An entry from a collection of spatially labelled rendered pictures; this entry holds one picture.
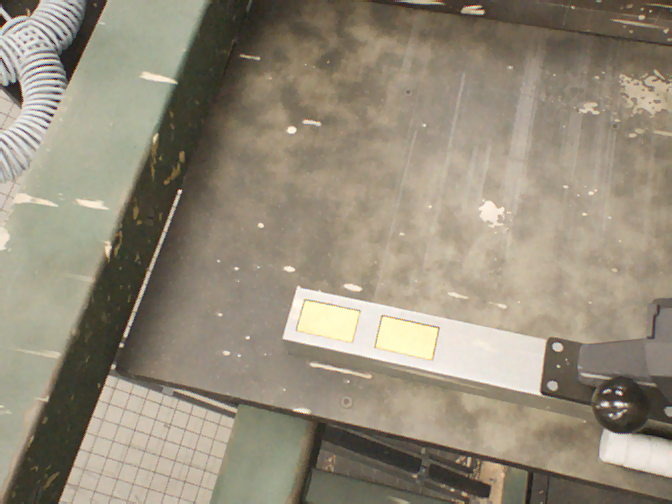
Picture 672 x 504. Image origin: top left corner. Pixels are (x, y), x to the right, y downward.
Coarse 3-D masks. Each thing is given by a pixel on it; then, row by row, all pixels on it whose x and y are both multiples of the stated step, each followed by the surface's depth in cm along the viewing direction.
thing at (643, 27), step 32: (384, 0) 88; (416, 0) 87; (448, 0) 85; (480, 0) 84; (512, 0) 83; (544, 0) 82; (576, 0) 81; (608, 0) 80; (640, 0) 80; (608, 32) 84; (640, 32) 83
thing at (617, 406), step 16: (592, 384) 63; (608, 384) 53; (624, 384) 53; (592, 400) 54; (608, 400) 53; (624, 400) 52; (640, 400) 52; (608, 416) 52; (624, 416) 52; (640, 416) 52; (624, 432) 53
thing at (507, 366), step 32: (288, 320) 68; (416, 320) 68; (448, 320) 68; (288, 352) 71; (320, 352) 68; (352, 352) 67; (384, 352) 67; (448, 352) 66; (480, 352) 66; (512, 352) 66; (448, 384) 68; (480, 384) 66; (512, 384) 65; (576, 416) 67
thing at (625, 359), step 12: (588, 348) 56; (600, 348) 56; (612, 348) 55; (624, 348) 55; (636, 348) 54; (588, 360) 56; (600, 360) 55; (612, 360) 55; (624, 360) 54; (636, 360) 54; (588, 372) 56; (600, 372) 55; (612, 372) 55; (624, 372) 54; (636, 372) 54; (648, 372) 53
